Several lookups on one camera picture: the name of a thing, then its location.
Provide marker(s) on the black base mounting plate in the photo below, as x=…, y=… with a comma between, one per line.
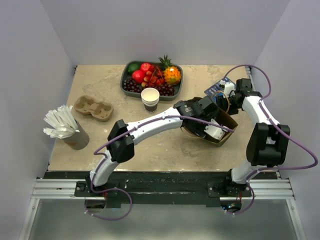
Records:
x=157, y=188

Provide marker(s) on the red apple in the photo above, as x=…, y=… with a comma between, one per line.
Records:
x=138, y=76
x=147, y=67

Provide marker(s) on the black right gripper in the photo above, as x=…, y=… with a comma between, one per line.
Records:
x=221, y=101

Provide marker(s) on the orange pineapple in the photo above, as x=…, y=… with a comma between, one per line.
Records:
x=172, y=75

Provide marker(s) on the white wrapped straws bundle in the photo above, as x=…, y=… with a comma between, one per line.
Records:
x=62, y=122

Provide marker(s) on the green lime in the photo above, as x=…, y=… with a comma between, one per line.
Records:
x=133, y=67

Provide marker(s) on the stack of paper cups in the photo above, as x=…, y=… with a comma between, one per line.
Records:
x=150, y=98

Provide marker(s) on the dark purple grape bunch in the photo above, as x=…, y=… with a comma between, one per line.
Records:
x=132, y=86

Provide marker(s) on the red lychee bunch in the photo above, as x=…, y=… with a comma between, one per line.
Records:
x=152, y=79

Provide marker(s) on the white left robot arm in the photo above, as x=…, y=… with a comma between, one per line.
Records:
x=123, y=137

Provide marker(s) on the stack of pulp carriers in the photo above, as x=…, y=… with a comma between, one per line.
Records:
x=89, y=106

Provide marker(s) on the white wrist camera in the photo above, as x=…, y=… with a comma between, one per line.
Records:
x=227, y=87
x=214, y=132

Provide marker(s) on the dark grey fruit tray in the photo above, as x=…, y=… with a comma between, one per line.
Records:
x=126, y=75

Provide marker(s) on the blue card packet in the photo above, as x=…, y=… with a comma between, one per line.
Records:
x=215, y=90

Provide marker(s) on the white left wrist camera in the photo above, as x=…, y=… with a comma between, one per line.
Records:
x=214, y=132

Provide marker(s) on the brown and green paper bag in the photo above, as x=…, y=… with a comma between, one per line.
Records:
x=227, y=122

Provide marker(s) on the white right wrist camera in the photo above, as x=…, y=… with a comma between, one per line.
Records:
x=227, y=87

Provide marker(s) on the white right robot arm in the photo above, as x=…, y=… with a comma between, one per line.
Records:
x=267, y=147

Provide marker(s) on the brown paper straw holder cup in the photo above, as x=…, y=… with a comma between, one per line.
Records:
x=78, y=140

